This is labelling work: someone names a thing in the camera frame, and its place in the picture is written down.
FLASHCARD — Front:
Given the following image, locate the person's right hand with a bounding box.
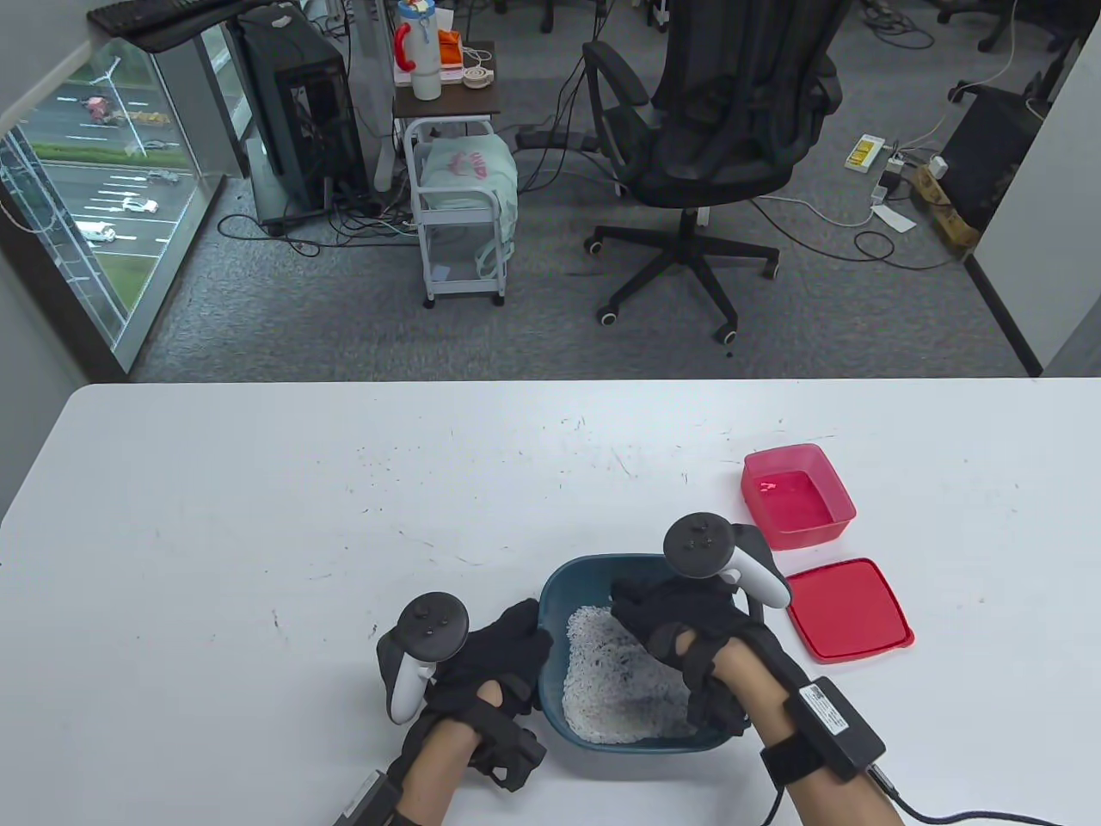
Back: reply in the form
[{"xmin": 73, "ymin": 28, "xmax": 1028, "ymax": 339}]
[{"xmin": 609, "ymin": 525, "xmax": 805, "ymax": 739}]

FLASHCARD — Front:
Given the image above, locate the person's left hand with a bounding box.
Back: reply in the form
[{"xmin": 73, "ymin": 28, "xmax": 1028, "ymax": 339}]
[{"xmin": 387, "ymin": 598, "xmax": 554, "ymax": 792}]

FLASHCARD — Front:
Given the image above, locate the teal plastic basin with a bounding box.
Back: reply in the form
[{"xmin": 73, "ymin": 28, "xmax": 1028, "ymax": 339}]
[{"xmin": 538, "ymin": 553, "xmax": 762, "ymax": 754}]

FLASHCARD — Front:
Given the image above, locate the white rice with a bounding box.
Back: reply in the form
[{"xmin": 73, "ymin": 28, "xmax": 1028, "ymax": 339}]
[{"xmin": 562, "ymin": 605, "xmax": 699, "ymax": 743}]

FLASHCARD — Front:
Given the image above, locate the red plastic container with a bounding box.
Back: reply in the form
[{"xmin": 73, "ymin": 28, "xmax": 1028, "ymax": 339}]
[{"xmin": 740, "ymin": 443, "xmax": 858, "ymax": 552}]

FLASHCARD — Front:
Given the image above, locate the red container lid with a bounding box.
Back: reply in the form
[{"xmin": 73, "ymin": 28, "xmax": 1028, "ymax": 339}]
[{"xmin": 784, "ymin": 558, "xmax": 915, "ymax": 665}]

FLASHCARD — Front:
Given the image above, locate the person's left forearm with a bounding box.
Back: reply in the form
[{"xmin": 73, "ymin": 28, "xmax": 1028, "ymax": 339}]
[{"xmin": 396, "ymin": 718, "xmax": 487, "ymax": 826}]

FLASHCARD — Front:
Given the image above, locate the black white left controller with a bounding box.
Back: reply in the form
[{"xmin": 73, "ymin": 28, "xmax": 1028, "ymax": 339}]
[{"xmin": 377, "ymin": 594, "xmax": 470, "ymax": 726}]

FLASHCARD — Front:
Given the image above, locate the black right wrist sensor box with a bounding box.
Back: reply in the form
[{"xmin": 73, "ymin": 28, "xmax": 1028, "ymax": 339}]
[{"xmin": 760, "ymin": 675, "xmax": 887, "ymax": 788}]

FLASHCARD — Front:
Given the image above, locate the black wrist sensor box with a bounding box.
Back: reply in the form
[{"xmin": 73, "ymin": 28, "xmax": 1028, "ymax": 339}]
[
  {"xmin": 334, "ymin": 770, "xmax": 403, "ymax": 826},
  {"xmin": 760, "ymin": 675, "xmax": 887, "ymax": 788}
]

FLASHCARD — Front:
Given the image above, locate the black left wrist sensor box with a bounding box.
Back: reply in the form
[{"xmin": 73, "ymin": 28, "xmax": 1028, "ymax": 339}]
[{"xmin": 334, "ymin": 770, "xmax": 403, "ymax": 826}]

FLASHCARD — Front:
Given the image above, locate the black office chair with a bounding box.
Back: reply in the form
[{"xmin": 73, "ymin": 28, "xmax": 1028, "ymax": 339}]
[{"xmin": 583, "ymin": 0, "xmax": 846, "ymax": 345}]

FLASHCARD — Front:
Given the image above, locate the brown cardboard box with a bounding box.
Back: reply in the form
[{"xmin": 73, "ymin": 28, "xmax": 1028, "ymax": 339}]
[{"xmin": 912, "ymin": 165, "xmax": 981, "ymax": 250}]

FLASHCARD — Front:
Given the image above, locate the pale green plastic bag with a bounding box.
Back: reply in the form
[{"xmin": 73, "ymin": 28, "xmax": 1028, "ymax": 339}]
[{"xmin": 419, "ymin": 138, "xmax": 520, "ymax": 268}]

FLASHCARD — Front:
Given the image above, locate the black power strip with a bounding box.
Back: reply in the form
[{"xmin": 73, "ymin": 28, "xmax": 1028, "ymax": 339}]
[{"xmin": 516, "ymin": 127, "xmax": 603, "ymax": 151}]

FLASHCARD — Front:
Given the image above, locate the white rolling cart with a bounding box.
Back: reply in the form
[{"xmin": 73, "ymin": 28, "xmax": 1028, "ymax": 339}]
[{"xmin": 393, "ymin": 40, "xmax": 520, "ymax": 308}]

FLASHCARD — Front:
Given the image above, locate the black case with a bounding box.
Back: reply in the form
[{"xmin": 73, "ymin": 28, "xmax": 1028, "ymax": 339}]
[{"xmin": 942, "ymin": 84, "xmax": 1046, "ymax": 233}]

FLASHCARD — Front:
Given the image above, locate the white desk leg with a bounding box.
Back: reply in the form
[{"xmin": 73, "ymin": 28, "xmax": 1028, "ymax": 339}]
[{"xmin": 344, "ymin": 0, "xmax": 397, "ymax": 194}]

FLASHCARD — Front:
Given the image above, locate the black computer tower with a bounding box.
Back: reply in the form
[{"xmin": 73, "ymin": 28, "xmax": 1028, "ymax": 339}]
[{"xmin": 237, "ymin": 7, "xmax": 366, "ymax": 229}]

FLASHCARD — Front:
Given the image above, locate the black chair base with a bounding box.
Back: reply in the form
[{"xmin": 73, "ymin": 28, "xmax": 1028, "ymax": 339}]
[
  {"xmin": 936, "ymin": 0, "xmax": 1046, "ymax": 52},
  {"xmin": 529, "ymin": 0, "xmax": 613, "ymax": 37}
]

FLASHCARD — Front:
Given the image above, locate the glass window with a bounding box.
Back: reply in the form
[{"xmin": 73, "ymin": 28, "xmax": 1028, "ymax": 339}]
[{"xmin": 0, "ymin": 22, "xmax": 229, "ymax": 371}]

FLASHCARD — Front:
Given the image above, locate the black keyboard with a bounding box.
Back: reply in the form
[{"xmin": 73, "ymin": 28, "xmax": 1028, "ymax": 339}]
[{"xmin": 86, "ymin": 0, "xmax": 268, "ymax": 52}]

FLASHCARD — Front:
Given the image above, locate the black right sensor cable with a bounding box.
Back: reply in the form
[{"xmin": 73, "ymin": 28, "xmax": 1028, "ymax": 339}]
[{"xmin": 761, "ymin": 761, "xmax": 1067, "ymax": 826}]

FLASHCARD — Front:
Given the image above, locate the black floor cable loop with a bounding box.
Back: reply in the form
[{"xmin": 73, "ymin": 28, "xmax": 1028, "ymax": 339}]
[{"xmin": 748, "ymin": 196, "xmax": 960, "ymax": 272}]

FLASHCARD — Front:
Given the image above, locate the black cable bundle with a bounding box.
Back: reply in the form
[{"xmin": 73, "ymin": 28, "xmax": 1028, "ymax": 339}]
[{"xmin": 217, "ymin": 172, "xmax": 422, "ymax": 259}]

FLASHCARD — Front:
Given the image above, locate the white tumbler with red handle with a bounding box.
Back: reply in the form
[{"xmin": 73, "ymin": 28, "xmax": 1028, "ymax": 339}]
[{"xmin": 394, "ymin": 0, "xmax": 444, "ymax": 102}]

